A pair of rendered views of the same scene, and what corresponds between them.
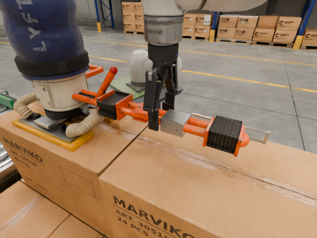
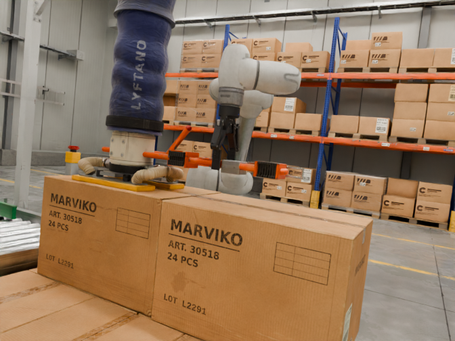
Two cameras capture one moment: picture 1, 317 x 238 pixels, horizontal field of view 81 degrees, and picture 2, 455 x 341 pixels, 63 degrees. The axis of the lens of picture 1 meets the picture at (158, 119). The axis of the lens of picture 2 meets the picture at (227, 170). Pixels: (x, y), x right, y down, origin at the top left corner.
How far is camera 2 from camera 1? 87 cm
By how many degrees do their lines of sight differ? 30
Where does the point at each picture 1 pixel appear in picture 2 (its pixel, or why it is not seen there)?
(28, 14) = (137, 84)
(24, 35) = (128, 97)
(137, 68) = (196, 177)
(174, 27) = (237, 94)
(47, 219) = (67, 297)
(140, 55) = not seen: hidden behind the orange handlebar
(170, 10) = (235, 84)
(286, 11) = (430, 176)
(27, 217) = (41, 293)
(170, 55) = (233, 111)
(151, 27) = (223, 93)
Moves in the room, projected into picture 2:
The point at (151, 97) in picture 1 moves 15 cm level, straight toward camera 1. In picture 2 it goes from (217, 136) to (217, 134)
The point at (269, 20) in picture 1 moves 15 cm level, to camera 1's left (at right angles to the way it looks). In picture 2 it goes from (405, 186) to (397, 185)
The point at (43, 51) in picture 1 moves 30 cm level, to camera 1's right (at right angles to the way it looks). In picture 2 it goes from (137, 109) to (217, 118)
